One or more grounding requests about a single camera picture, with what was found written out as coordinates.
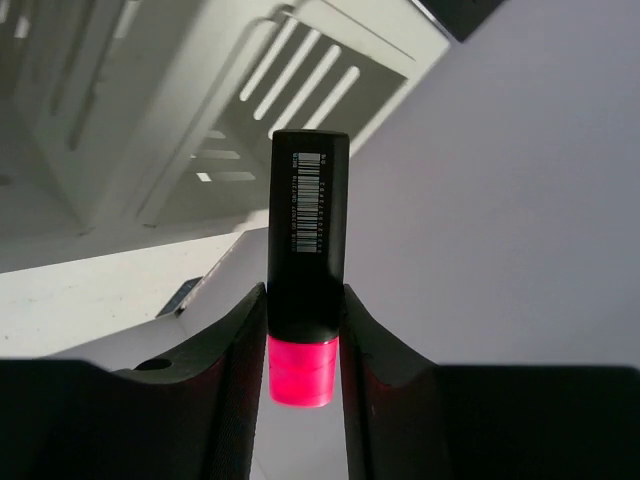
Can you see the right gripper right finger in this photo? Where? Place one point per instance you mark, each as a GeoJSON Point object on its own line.
{"type": "Point", "coordinates": [407, 417]}

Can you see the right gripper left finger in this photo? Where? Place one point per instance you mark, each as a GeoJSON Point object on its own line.
{"type": "Point", "coordinates": [188, 413]}

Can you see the pink cap black highlighter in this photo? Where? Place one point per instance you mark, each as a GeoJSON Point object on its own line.
{"type": "Point", "coordinates": [306, 261]}

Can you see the right blue corner label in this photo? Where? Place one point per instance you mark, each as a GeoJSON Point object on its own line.
{"type": "Point", "coordinates": [178, 298]}

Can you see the white slotted organizer box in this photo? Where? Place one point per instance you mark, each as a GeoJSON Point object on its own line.
{"type": "Point", "coordinates": [160, 113]}

